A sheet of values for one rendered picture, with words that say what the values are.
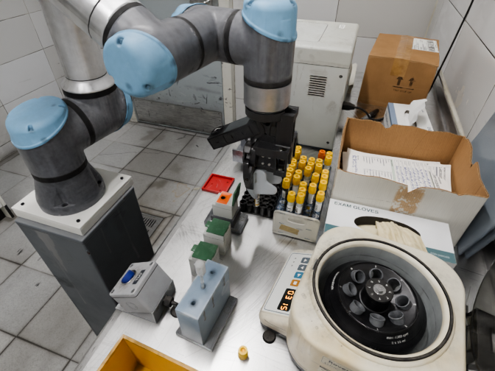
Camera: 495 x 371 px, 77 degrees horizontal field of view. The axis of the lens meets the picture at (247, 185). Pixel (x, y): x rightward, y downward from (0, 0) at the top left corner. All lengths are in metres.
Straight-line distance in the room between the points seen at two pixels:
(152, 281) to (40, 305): 1.35
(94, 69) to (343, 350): 0.70
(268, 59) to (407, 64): 0.86
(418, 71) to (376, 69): 0.14
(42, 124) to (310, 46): 0.64
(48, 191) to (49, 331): 1.08
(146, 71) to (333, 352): 0.42
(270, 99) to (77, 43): 0.43
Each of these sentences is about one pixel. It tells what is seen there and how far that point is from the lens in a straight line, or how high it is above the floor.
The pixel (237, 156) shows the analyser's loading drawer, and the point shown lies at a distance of 0.88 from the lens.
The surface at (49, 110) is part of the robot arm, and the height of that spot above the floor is 1.13.
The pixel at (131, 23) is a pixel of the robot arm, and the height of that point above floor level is 1.33.
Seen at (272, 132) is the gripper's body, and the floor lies 1.14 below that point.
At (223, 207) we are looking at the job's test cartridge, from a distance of 0.68.
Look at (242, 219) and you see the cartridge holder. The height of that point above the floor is 0.89.
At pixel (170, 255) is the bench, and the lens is 0.70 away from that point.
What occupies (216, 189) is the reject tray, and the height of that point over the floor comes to 0.88.
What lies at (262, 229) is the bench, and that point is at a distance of 0.73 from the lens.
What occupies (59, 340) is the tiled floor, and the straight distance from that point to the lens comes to 1.75.
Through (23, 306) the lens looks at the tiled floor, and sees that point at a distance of 1.94.
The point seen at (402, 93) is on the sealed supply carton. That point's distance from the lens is 1.31.
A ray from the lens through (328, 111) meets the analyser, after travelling 0.94.
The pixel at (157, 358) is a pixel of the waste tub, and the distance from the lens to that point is 0.51.
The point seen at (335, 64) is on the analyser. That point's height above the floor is 1.14.
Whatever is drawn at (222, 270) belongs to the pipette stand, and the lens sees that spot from 0.54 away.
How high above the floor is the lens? 1.42
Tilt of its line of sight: 41 degrees down
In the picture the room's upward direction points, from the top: straight up
